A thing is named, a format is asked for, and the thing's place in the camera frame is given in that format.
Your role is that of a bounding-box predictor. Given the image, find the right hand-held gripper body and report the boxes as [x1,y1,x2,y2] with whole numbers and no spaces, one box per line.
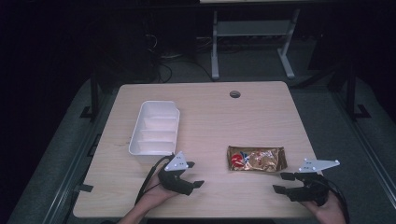
[289,157,341,207]

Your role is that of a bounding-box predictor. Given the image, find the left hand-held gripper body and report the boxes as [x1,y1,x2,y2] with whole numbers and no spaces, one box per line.
[157,150,196,197]

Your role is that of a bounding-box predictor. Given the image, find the gold foil snack packet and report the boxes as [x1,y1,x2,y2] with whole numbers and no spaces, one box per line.
[226,145,289,174]

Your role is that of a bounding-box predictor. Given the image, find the white divided plastic tray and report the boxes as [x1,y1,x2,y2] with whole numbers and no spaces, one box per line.
[128,100,181,164]

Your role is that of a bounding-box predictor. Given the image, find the person's left hand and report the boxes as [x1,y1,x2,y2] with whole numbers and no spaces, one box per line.
[136,181,181,209]

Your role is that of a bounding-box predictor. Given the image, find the person's right hand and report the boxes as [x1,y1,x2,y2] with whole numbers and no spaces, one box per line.
[301,191,347,224]

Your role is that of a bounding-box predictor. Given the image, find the black metal stand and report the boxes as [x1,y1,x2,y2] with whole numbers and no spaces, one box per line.
[345,62,373,121]
[78,74,105,121]

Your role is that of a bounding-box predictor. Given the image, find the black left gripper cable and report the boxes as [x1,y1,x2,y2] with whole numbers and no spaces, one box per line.
[134,154,174,206]

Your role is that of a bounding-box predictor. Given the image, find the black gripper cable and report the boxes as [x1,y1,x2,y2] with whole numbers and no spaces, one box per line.
[320,176,350,224]
[134,154,174,206]

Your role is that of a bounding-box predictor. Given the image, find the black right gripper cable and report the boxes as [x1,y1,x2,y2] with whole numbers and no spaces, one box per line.
[320,176,350,224]

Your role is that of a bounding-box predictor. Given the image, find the black table edge bracket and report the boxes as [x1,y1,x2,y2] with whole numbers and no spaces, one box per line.
[74,183,94,193]

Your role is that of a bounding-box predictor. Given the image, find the black floor cables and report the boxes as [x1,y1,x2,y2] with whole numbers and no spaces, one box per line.
[145,33,216,84]

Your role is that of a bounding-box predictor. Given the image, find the white metal desk frame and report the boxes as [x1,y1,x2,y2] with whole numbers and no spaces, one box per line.
[210,7,302,81]

